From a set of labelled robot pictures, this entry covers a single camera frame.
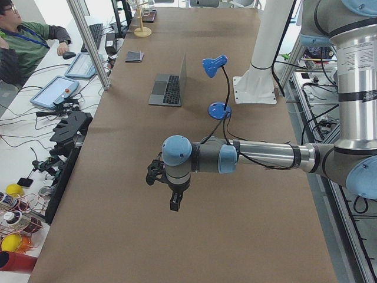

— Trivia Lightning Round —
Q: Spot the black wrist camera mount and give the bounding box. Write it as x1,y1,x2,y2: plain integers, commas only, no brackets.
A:
145,152,167,186

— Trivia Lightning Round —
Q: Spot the black monitor stand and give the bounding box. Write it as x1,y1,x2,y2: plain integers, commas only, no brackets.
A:
111,0,132,39

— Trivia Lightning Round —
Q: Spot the black power adapter box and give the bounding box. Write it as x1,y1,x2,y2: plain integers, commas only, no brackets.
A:
105,32,117,55

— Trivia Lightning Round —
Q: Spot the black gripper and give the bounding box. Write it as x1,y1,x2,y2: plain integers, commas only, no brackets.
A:
168,182,189,211

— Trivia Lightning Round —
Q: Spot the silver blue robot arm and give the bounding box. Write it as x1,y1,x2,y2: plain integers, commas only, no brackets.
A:
161,1,376,211

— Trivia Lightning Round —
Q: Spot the grey folded cloth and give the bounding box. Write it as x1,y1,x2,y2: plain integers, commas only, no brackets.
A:
125,51,144,62

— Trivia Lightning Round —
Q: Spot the blue teach pendant near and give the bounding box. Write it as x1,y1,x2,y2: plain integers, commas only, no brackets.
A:
29,76,79,108

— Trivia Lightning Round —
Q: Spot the black lamp power cable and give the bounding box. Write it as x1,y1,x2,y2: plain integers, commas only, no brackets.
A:
200,115,249,145

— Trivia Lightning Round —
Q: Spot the red cylinder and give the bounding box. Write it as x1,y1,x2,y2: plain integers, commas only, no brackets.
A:
1,251,38,274

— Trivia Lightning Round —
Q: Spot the black keyboard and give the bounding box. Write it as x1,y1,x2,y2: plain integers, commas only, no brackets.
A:
88,24,102,50

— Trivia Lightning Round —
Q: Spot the blue teach pendant far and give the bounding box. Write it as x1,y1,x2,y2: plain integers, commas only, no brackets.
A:
65,52,96,80

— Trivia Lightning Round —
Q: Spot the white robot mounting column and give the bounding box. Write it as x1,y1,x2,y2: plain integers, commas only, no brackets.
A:
233,0,296,104

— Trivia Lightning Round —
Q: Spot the seated person in green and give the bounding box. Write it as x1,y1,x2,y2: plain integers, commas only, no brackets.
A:
1,1,71,87

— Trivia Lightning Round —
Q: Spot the yellow ball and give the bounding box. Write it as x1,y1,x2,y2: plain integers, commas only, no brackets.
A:
5,183,24,197
1,234,22,252

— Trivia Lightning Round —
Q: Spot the yellow ball lower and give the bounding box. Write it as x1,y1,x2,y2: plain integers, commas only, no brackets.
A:
1,234,22,252

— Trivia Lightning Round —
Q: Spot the yellow ball upper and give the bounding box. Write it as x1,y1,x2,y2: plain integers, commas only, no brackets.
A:
5,183,24,197

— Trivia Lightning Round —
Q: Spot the aluminium frame post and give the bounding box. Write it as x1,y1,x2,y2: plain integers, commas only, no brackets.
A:
67,0,111,90

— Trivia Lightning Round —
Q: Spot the small black pad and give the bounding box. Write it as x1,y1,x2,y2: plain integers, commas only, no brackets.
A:
17,177,33,188

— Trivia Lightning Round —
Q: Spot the copper wire basket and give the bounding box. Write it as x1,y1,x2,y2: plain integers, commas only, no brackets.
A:
1,192,46,236

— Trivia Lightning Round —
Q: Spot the grey laptop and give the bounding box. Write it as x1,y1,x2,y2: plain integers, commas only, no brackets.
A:
148,54,187,107

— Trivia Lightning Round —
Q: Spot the black computer mouse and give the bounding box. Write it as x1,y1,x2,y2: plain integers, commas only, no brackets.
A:
62,51,76,60

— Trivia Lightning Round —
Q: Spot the blue desk lamp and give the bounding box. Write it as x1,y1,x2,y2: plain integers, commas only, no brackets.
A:
201,55,233,120

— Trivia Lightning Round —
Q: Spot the wooden stand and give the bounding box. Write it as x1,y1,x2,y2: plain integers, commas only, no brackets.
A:
134,1,152,38

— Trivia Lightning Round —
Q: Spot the blue teach pendant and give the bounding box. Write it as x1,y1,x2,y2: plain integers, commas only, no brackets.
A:
65,52,96,80
29,76,79,108

